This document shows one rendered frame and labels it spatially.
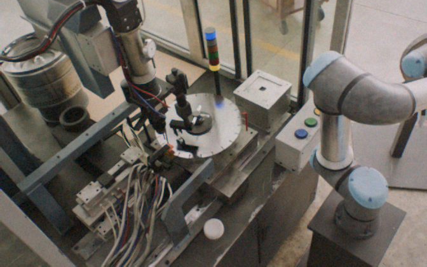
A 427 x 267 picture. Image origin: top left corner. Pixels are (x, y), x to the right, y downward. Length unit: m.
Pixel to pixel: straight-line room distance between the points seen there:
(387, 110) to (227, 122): 0.66
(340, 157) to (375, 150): 1.37
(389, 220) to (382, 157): 1.14
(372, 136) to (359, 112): 1.75
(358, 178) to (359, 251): 0.27
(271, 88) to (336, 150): 0.53
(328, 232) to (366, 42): 2.32
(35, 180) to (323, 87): 0.93
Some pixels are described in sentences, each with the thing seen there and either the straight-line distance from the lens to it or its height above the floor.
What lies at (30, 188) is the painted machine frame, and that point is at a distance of 1.33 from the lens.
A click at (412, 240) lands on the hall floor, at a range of 2.31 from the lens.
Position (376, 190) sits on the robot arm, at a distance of 1.23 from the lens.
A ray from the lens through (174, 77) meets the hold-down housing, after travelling 1.15.
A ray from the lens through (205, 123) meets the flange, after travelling 1.39.
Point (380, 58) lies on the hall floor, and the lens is 3.29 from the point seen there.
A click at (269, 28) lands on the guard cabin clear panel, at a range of 1.57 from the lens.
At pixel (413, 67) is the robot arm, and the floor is 1.21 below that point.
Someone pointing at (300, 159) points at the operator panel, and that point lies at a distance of 1.42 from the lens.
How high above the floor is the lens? 1.98
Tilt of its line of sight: 46 degrees down
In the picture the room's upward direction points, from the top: 9 degrees counter-clockwise
